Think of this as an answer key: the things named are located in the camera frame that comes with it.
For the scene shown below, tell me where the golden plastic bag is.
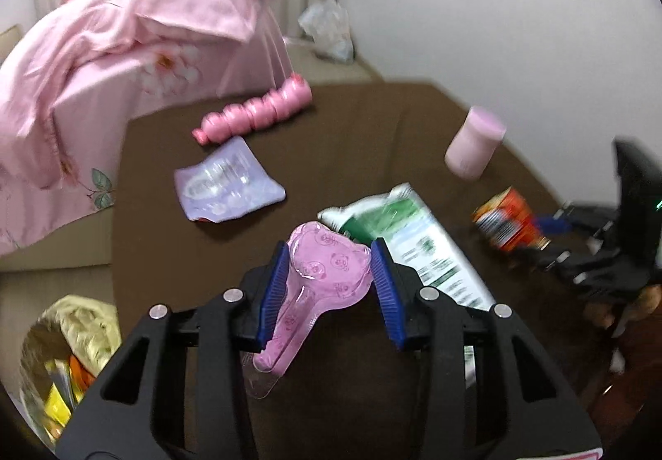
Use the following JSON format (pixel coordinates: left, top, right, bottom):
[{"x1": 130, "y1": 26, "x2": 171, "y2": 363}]
[{"x1": 19, "y1": 295, "x2": 122, "y2": 445}]

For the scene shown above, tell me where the person's right hand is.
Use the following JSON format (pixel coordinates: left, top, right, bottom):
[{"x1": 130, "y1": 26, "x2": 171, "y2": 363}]
[{"x1": 587, "y1": 284, "x2": 662, "y2": 339}]

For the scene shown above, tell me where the person's right forearm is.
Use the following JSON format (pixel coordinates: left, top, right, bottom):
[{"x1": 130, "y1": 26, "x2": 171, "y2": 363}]
[{"x1": 584, "y1": 326, "x2": 662, "y2": 445}]

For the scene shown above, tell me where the pink paper cup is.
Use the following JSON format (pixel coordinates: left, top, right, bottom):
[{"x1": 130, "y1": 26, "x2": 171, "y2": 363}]
[{"x1": 445, "y1": 105, "x2": 506, "y2": 180}]

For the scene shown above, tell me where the pink plastic blister pack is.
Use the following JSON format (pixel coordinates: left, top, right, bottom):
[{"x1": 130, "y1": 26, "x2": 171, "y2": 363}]
[{"x1": 243, "y1": 219, "x2": 374, "y2": 400}]

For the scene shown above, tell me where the red orange snack bag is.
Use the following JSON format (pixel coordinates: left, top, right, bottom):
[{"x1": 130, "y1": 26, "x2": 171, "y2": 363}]
[{"x1": 472, "y1": 186, "x2": 552, "y2": 253}]

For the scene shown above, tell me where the purple clear pouch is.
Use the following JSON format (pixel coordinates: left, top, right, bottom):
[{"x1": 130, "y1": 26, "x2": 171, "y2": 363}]
[{"x1": 173, "y1": 136, "x2": 287, "y2": 224}]

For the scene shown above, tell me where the clear plastic bag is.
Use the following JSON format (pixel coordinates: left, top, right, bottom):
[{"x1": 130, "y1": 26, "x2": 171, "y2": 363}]
[{"x1": 297, "y1": 0, "x2": 355, "y2": 64}]

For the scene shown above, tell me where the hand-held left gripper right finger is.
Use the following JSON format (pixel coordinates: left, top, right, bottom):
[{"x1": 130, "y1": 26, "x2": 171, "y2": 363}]
[{"x1": 369, "y1": 237, "x2": 603, "y2": 460}]

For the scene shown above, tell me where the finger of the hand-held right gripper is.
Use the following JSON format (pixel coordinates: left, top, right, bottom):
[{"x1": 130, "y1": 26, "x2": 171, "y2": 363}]
[
  {"x1": 535, "y1": 200, "x2": 619, "y2": 237},
  {"x1": 509, "y1": 245, "x2": 576, "y2": 276}
]

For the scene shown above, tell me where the pink floral blanket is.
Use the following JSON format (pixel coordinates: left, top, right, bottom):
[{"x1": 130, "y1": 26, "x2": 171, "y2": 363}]
[{"x1": 0, "y1": 0, "x2": 306, "y2": 254}]

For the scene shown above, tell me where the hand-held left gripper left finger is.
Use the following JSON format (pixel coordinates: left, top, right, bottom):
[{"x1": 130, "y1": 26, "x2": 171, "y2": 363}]
[{"x1": 54, "y1": 240, "x2": 290, "y2": 460}]

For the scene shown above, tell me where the pink bottle multipack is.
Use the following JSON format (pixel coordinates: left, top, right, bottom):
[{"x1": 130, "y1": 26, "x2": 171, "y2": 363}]
[{"x1": 191, "y1": 76, "x2": 312, "y2": 147}]

